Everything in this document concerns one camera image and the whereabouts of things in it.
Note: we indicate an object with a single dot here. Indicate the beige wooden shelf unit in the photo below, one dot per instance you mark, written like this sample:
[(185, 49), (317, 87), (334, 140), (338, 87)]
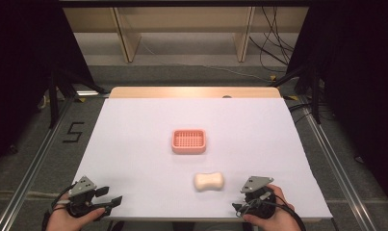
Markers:
[(130, 35)]

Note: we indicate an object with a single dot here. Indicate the aluminium floor rail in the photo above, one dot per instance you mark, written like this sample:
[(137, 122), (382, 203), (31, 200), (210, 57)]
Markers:
[(339, 166), (31, 166)]

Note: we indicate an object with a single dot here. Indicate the black curtain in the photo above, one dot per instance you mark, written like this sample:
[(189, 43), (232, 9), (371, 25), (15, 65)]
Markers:
[(358, 80), (24, 64)]

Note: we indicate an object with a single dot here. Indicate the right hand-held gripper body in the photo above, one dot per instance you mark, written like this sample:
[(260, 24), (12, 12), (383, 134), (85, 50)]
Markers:
[(259, 200)]

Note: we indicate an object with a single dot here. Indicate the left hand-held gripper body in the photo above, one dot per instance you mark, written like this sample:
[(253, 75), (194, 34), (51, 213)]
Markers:
[(82, 192)]

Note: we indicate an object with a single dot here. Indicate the black metal stand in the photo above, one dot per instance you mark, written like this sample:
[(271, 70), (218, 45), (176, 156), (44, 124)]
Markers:
[(55, 96), (315, 93)]

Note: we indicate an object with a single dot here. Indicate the wooden table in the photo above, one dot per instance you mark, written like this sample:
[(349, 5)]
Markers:
[(194, 92)]

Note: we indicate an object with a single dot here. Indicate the cream soap bar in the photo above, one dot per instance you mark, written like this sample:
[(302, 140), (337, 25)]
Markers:
[(209, 181)]

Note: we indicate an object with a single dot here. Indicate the pink soap dish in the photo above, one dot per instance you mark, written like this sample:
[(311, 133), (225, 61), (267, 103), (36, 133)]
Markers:
[(188, 141)]

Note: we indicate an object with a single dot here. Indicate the white table cover sheet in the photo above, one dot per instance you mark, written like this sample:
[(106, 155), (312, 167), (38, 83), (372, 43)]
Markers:
[(150, 154)]

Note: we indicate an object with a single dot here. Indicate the person's right hand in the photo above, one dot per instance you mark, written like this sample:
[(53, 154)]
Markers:
[(283, 215)]

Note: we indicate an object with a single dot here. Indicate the person's left hand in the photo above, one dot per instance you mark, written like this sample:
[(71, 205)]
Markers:
[(66, 221)]

